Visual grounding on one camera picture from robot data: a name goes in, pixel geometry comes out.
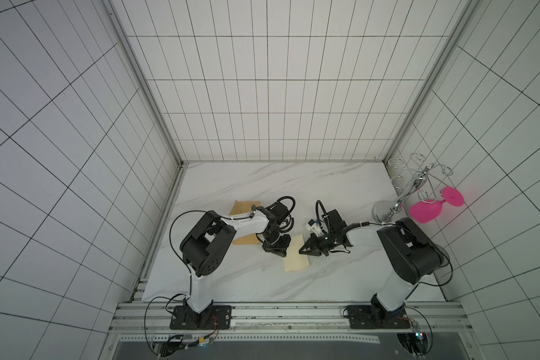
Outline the tan kraft envelope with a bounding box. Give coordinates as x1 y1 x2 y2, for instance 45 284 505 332
229 199 263 246

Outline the peach lined letter paper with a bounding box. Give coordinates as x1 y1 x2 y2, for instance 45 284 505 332
283 234 310 272

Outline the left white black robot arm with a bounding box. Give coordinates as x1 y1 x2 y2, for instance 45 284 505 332
177 196 296 316

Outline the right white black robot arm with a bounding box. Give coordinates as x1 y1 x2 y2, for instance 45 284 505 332
298 215 449 323

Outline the pink plastic wine glass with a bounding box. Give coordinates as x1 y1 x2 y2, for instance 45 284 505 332
409 187 464 224

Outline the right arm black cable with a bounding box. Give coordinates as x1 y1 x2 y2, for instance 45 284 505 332
341 220 455 356

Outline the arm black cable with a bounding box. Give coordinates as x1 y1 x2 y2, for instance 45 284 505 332
341 220 455 356
143 208 257 356

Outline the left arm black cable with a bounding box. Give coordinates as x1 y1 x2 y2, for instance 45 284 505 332
143 208 257 356

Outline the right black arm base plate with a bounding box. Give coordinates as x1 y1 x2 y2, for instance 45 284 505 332
343 304 411 330

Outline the silver wire glass rack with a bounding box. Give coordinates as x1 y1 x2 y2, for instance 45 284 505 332
371 153 454 224

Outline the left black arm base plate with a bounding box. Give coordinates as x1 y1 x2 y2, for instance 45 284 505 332
169 304 233 330

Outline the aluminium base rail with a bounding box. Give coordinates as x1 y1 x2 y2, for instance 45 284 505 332
109 301 472 341

